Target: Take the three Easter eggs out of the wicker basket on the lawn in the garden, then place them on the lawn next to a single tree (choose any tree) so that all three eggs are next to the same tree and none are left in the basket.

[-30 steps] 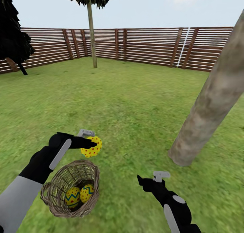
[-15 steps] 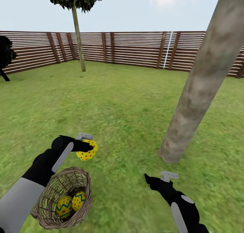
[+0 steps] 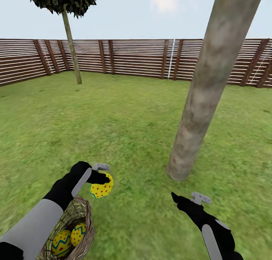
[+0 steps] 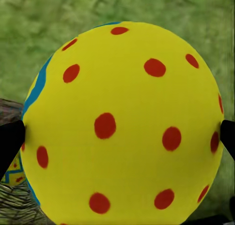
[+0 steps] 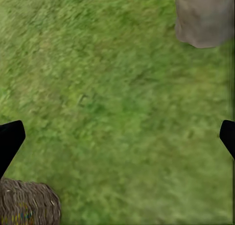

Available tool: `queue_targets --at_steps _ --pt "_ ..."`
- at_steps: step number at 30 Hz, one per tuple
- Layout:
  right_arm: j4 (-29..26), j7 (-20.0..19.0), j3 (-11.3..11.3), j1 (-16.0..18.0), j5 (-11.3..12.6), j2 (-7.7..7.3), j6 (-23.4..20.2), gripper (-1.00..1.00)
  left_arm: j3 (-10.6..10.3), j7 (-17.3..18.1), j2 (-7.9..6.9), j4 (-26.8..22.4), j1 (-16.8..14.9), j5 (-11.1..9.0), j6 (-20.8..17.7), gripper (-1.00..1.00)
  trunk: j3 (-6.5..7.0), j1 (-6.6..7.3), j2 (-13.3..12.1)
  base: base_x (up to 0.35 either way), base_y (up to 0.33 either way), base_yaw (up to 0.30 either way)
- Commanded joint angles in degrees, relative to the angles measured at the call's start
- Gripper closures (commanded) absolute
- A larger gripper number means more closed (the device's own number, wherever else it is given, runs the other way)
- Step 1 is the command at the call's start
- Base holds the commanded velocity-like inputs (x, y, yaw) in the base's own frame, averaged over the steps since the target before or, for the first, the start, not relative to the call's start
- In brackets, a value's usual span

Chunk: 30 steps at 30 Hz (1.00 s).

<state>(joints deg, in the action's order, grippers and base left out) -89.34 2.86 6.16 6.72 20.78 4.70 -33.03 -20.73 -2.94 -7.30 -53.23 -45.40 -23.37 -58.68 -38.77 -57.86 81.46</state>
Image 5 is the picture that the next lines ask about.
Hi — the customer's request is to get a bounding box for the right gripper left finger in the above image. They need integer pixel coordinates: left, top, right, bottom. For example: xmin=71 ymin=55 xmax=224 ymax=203
xmin=0 ymin=120 xmax=25 ymax=179

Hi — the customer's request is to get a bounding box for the wicker basket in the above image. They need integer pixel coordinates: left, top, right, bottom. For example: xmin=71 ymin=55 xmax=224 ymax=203
xmin=0 ymin=177 xmax=62 ymax=225

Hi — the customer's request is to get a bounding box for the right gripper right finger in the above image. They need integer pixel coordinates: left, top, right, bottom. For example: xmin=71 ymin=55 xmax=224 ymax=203
xmin=219 ymin=120 xmax=235 ymax=160

